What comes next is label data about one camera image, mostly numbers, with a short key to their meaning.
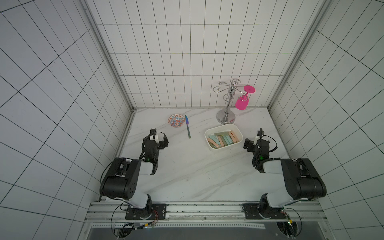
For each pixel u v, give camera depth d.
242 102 1.01
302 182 0.45
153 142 0.76
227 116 1.12
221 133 1.02
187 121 1.11
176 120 1.10
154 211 0.72
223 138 1.00
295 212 0.70
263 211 0.66
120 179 0.46
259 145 0.71
